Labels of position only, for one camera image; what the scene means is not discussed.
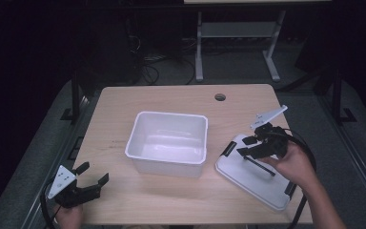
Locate person's beige trousers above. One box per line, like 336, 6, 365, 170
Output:
120, 223, 249, 229

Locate grey metal desk frame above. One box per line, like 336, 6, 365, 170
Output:
193, 10, 288, 83

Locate white lid with black latches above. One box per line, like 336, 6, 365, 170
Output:
214, 133, 298, 213

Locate white plastic storage box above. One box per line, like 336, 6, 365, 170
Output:
124, 110, 210, 179

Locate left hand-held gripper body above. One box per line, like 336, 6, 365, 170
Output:
46, 164, 103, 210

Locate left hand-held gripper black cable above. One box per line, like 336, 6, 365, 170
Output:
39, 179, 60, 229

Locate person's left hand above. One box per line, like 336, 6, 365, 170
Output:
53, 203, 86, 229

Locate aluminium frame rail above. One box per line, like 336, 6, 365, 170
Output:
20, 94, 100, 229
315, 94, 366, 221

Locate black metal stand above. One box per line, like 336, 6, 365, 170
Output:
60, 70, 84, 122
330, 68, 358, 126

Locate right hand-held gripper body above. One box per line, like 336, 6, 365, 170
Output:
250, 104, 291, 160

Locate tangle of floor cables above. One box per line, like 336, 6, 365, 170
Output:
127, 33, 198, 86

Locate person's right hand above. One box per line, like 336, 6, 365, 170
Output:
259, 141, 319, 193

